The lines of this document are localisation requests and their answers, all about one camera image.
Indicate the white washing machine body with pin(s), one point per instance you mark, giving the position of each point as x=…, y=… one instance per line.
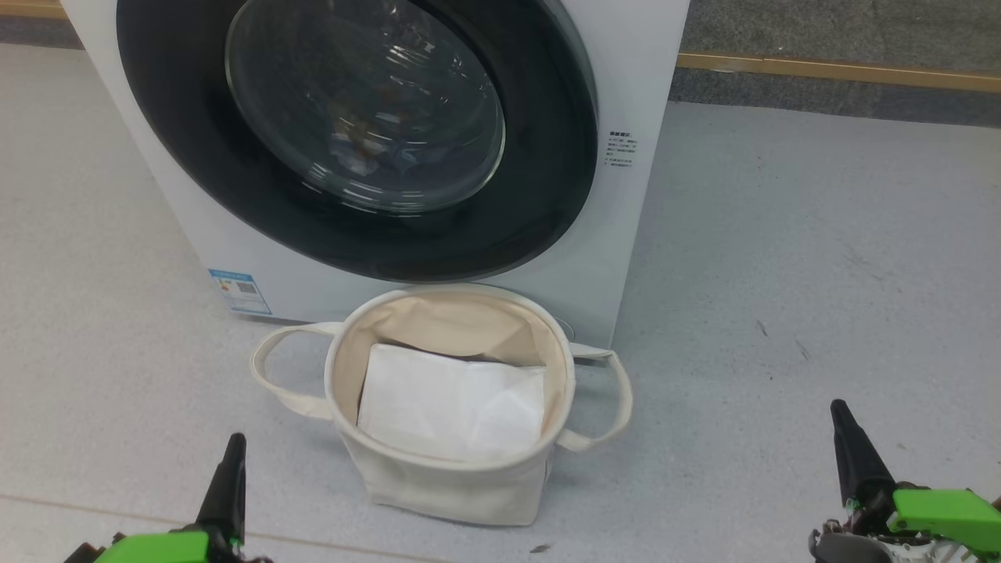
x=618, y=250

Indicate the black round glass washer door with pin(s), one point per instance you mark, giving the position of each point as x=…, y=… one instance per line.
x=547, y=195

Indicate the blue energy label sticker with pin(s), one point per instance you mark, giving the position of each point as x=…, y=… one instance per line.
x=238, y=291

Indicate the small printed text sticker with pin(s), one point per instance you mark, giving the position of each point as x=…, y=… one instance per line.
x=620, y=148

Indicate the white sheet lining basket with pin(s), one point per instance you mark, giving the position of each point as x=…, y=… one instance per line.
x=446, y=403

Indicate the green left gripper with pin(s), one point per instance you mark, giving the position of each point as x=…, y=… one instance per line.
x=156, y=547

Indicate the cream canvas laundry basket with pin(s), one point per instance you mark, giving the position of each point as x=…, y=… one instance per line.
x=438, y=489

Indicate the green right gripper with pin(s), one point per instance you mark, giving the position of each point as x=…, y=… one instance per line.
x=946, y=516

